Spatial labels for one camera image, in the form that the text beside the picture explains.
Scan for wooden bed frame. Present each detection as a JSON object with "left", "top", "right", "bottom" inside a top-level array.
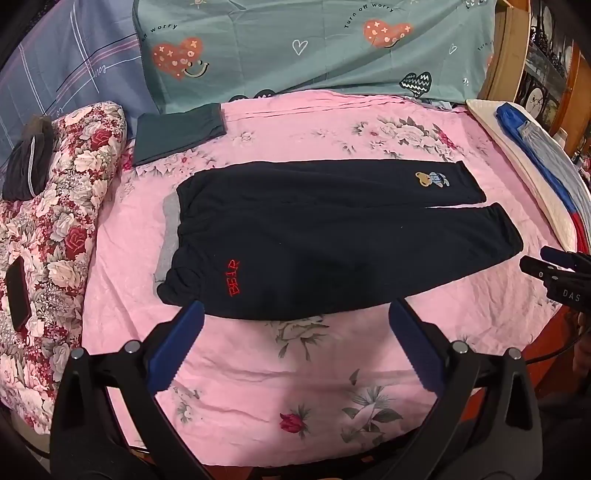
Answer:
[{"left": 482, "top": 0, "right": 532, "bottom": 104}]

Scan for grey striped cloth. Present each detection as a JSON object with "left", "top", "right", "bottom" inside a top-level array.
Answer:
[{"left": 517, "top": 121, "right": 591, "bottom": 217}]

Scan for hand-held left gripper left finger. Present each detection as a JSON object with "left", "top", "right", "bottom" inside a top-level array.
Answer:
[{"left": 50, "top": 300, "right": 206, "bottom": 480}]

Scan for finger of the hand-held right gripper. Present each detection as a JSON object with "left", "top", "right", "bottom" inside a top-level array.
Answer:
[
  {"left": 540, "top": 246, "right": 591, "bottom": 269},
  {"left": 519, "top": 256, "right": 566, "bottom": 284}
]

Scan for dark grey garment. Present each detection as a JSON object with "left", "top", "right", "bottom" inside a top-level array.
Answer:
[{"left": 2, "top": 115, "right": 56, "bottom": 201}]

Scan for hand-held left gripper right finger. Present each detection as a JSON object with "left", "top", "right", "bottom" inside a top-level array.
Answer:
[{"left": 389, "top": 298, "right": 543, "bottom": 480}]

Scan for red floral quilt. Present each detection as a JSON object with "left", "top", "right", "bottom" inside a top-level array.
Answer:
[{"left": 0, "top": 100, "right": 129, "bottom": 435}]

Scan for black phone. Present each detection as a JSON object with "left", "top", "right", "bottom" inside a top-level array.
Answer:
[{"left": 6, "top": 257, "right": 34, "bottom": 332}]

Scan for black cable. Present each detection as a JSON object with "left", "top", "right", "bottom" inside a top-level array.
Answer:
[{"left": 522, "top": 318, "right": 591, "bottom": 365}]

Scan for black pants with embroidery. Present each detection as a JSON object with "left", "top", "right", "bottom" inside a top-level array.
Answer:
[{"left": 154, "top": 159, "right": 525, "bottom": 321}]

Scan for dark green folded garment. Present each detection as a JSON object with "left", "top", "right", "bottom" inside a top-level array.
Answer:
[{"left": 133, "top": 103, "right": 228, "bottom": 168}]

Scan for cream quilted pad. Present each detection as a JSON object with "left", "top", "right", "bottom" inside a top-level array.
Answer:
[{"left": 465, "top": 98, "right": 580, "bottom": 252}]

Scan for wooden display shelf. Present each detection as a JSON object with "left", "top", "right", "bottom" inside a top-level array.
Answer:
[{"left": 512, "top": 0, "right": 591, "bottom": 162}]

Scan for teal heart-print cloth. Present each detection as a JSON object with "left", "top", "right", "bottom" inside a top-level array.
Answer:
[{"left": 132, "top": 0, "right": 497, "bottom": 116}]

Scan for pink floral bed sheet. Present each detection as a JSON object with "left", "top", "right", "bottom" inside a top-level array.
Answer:
[{"left": 81, "top": 90, "right": 578, "bottom": 467}]

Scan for blue garment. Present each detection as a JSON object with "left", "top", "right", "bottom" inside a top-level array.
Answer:
[{"left": 496, "top": 104, "right": 591, "bottom": 252}]

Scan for blue plaid sheet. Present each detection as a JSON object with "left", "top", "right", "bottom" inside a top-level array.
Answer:
[{"left": 0, "top": 0, "right": 160, "bottom": 153}]

